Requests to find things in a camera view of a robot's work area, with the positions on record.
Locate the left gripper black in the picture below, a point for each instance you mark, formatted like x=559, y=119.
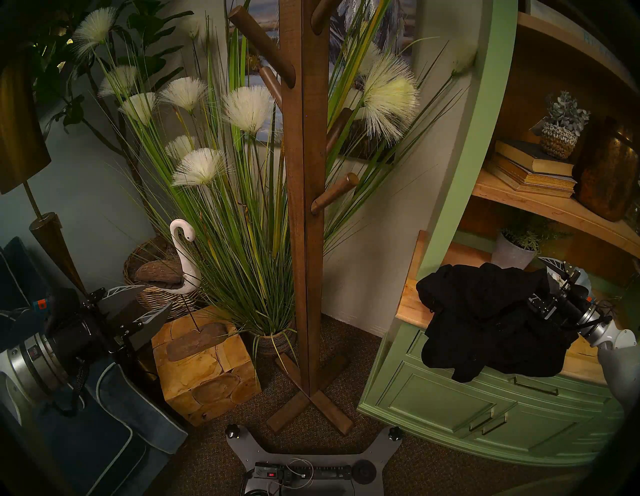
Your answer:
x=85, y=330

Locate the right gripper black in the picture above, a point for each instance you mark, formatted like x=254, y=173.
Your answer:
x=570, y=302

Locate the black jacket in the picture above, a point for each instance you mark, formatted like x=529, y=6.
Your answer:
x=475, y=320

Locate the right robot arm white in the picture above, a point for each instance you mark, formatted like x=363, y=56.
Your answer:
x=620, y=365

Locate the wooden coat rack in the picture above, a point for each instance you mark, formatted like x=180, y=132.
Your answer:
x=305, y=200

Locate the wicker basket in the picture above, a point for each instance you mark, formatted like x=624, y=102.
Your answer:
x=155, y=300

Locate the small plant in grey pot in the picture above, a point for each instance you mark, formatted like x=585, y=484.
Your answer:
x=510, y=257

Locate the white swan figurine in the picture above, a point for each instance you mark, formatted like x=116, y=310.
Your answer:
x=187, y=270

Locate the old tan hardcover book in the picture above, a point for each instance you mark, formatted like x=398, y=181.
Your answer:
x=545, y=193

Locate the stack of old books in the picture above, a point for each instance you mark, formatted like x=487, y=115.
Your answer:
x=550, y=181

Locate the wooden block stool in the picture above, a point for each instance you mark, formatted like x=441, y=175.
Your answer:
x=210, y=385

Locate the bronze metallic vase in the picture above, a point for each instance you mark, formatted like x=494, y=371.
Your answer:
x=605, y=175

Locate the artificial grass with pompom flowers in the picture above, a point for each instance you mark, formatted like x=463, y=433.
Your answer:
x=245, y=250

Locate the old book with dark cover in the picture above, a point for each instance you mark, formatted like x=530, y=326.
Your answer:
x=530, y=155

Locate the blue armchair with white piping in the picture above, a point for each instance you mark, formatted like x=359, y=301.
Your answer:
x=100, y=440

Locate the succulent in woven pot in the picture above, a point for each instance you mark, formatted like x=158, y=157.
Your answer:
x=557, y=142

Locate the woven grass plant pot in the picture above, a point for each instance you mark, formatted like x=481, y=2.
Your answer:
x=272, y=344

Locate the green hutch cabinet wooden shelves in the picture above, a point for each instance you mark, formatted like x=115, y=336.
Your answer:
x=450, y=400

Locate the brass floor lamp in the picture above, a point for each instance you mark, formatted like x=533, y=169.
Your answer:
x=20, y=130

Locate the black power strip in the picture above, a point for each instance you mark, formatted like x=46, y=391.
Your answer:
x=320, y=471

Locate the dark green leafy plant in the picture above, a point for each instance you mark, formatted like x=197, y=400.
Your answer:
x=145, y=25

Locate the heron painting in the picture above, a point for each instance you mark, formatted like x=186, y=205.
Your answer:
x=400, y=25

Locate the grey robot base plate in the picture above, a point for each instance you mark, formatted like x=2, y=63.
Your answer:
x=240, y=450

